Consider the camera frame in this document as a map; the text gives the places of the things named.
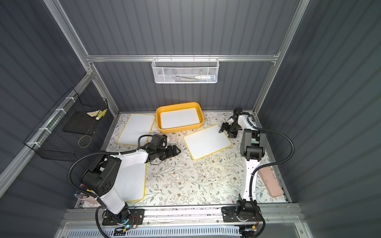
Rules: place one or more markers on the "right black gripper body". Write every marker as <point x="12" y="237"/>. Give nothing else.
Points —
<point x="229" y="128"/>

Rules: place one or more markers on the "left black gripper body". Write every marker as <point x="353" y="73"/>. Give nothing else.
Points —
<point x="166" y="151"/>

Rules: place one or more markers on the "whiteboard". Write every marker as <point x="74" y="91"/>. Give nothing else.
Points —
<point x="136" y="126"/>
<point x="179" y="118"/>
<point x="206" y="142"/>
<point x="130" y="182"/>

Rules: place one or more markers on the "yellow plastic storage box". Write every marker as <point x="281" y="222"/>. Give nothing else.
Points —
<point x="179" y="107"/>

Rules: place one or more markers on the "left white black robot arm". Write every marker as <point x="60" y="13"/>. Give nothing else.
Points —
<point x="100" y="178"/>

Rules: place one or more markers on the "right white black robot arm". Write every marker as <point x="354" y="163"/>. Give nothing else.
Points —
<point x="252" y="149"/>

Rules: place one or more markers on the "white marker in basket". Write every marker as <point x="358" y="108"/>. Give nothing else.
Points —
<point x="206" y="78"/>

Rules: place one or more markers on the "pink pencil case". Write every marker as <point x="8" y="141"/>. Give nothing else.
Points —
<point x="270" y="182"/>

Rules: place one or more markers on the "yellow sticky note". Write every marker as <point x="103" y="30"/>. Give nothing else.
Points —
<point x="94" y="113"/>

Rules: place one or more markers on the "pink pen cup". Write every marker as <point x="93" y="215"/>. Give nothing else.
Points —
<point x="86" y="198"/>

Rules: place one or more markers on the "black pad in basket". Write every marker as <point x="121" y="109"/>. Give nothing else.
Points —
<point x="81" y="123"/>

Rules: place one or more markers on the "white wire mesh basket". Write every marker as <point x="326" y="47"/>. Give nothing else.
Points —
<point x="183" y="70"/>

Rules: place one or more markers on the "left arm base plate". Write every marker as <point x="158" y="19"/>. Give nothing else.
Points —
<point x="130" y="217"/>

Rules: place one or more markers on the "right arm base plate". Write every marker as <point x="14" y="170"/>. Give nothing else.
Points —
<point x="230" y="215"/>

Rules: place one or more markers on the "black wire basket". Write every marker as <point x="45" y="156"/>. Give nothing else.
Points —
<point x="50" y="142"/>

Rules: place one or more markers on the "aluminium rail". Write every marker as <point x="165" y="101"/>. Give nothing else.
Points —
<point x="160" y="216"/>

